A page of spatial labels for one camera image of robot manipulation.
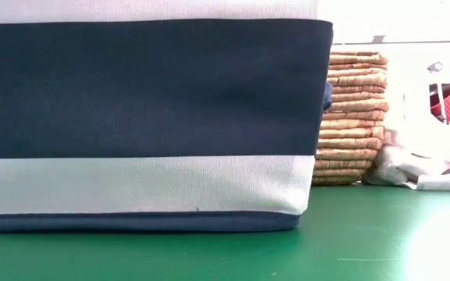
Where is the white garment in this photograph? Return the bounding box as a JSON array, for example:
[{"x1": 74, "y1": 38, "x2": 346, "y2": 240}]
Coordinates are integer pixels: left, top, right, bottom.
[{"x1": 365, "y1": 130, "x2": 450, "y2": 192}]

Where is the navy and white fabric bin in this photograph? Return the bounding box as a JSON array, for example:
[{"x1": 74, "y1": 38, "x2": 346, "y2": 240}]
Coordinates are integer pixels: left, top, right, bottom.
[{"x1": 0, "y1": 0, "x2": 334, "y2": 234}]

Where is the green table mat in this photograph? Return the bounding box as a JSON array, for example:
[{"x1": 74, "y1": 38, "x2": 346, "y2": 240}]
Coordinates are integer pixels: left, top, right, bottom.
[{"x1": 0, "y1": 183, "x2": 450, "y2": 281}]

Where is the woven wicker basket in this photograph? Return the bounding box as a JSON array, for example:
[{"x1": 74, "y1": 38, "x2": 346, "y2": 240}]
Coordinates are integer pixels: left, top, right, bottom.
[{"x1": 311, "y1": 50, "x2": 390, "y2": 187}]

